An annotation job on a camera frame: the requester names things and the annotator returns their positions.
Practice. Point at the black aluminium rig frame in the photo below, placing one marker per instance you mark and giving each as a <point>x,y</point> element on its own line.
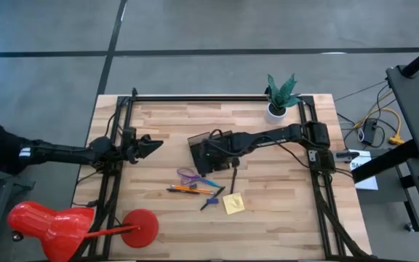
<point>213,98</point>

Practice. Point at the desk caster wheel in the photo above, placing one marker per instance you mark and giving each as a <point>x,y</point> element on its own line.
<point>409,228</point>

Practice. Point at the black desk leg beam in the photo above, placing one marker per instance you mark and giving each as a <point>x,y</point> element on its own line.
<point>384,163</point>

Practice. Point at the red desk lamp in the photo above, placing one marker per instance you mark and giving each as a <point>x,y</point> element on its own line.
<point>56,225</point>

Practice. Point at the black mesh desk organizer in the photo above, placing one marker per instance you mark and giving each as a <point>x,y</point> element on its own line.
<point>195,143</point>

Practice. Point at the white paper sheet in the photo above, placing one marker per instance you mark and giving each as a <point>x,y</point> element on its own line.
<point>362,160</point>

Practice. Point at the green plant in white pot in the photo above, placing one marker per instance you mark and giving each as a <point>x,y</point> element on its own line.
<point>276,113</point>

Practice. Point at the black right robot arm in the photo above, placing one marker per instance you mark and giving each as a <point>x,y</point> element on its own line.
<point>267,136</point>

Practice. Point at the yellow sticky note pad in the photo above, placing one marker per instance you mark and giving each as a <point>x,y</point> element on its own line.
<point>234,203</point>

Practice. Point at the black power adapter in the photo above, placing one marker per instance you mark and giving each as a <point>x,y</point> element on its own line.
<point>369,132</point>

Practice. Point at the orange pencil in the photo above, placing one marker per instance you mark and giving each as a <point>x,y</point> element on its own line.
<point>195,189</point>

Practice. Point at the grey metal stand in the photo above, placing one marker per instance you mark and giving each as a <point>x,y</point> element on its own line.
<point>13,183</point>

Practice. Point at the grey black mounting bracket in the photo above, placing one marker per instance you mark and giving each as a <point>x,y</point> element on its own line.
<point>346,156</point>

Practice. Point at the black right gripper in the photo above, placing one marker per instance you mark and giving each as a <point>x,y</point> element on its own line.
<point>218,147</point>

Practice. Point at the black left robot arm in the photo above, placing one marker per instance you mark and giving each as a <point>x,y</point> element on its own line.
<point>67,153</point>

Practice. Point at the dark grey desk panel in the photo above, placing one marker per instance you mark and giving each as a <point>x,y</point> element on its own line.
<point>417,109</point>

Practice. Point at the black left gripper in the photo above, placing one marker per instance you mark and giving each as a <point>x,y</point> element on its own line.
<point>129,143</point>

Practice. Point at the small black caster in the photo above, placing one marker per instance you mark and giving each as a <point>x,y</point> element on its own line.
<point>17,236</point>

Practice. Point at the small blue clip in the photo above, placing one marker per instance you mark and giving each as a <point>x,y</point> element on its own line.
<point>213,201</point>

